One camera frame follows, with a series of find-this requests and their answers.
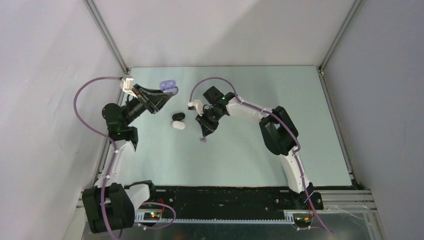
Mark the controller board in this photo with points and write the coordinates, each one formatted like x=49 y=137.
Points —
x=303 y=222
x=152 y=216

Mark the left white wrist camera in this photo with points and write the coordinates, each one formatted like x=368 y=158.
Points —
x=126 y=84

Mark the purple earbud charging case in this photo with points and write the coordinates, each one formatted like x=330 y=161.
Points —
x=169 y=86

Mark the aluminium frame rail front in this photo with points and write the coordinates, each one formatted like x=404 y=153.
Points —
x=349 y=201

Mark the right controller board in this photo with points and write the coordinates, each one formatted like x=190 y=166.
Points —
x=303 y=222

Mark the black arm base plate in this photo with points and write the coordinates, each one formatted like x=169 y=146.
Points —
x=278 y=196

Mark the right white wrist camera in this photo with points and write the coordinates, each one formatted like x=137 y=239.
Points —
x=196 y=105

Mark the left controller board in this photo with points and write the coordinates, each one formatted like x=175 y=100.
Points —
x=152 y=216

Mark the black earbud charging case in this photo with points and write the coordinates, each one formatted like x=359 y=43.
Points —
x=179 y=116

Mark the white earbud charging case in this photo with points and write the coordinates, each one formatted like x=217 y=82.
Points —
x=179 y=125

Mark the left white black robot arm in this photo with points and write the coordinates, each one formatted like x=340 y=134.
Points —
x=113 y=201

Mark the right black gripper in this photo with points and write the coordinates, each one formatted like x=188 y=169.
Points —
x=207 y=127

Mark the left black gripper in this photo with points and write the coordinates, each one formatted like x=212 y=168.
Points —
x=155 y=100

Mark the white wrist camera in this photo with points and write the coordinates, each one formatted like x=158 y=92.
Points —
x=196 y=105
x=126 y=84

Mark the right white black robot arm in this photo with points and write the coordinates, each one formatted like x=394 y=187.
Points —
x=279 y=134

